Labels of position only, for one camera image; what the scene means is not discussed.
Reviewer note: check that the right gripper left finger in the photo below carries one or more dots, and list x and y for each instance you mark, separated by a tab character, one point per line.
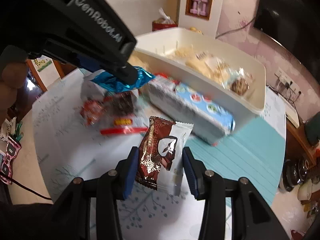
118	182

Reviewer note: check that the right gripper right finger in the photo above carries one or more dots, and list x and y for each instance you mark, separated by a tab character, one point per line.
204	184

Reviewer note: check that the brown white chocolate bar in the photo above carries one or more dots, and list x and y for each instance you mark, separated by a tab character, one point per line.
160	155

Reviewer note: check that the blue foil snack packet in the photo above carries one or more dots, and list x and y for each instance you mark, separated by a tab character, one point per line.
115	84

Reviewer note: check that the nut snack clear packet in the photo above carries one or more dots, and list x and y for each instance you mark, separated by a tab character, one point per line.
239	86

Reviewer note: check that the Calleton bread clear packet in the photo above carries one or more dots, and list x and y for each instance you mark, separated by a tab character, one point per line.
202	62

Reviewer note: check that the person's left hand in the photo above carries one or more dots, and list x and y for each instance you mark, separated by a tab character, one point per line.
12	78

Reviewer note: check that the red clear zip bag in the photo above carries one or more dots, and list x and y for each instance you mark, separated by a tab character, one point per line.
116	114

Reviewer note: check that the blue white cookie box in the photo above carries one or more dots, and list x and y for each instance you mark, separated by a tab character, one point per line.
211	122

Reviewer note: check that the red bag of fruit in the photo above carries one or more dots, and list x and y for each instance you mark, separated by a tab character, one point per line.
164	22

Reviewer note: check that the black robot vacuum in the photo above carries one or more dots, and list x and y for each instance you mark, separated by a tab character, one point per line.
290	176

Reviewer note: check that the white plastic storage bin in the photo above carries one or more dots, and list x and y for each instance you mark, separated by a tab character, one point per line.
230	77

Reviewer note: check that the white router box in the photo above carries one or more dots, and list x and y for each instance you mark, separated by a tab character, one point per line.
291	114

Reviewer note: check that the pink dumbbells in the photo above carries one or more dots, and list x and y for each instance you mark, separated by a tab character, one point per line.
199	7

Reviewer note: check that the white power strip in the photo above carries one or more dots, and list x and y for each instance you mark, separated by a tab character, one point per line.
283	78

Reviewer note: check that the black television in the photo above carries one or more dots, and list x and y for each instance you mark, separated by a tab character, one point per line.
292	25

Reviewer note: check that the white wall shelf cabinet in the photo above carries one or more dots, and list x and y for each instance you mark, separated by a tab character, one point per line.
206	24

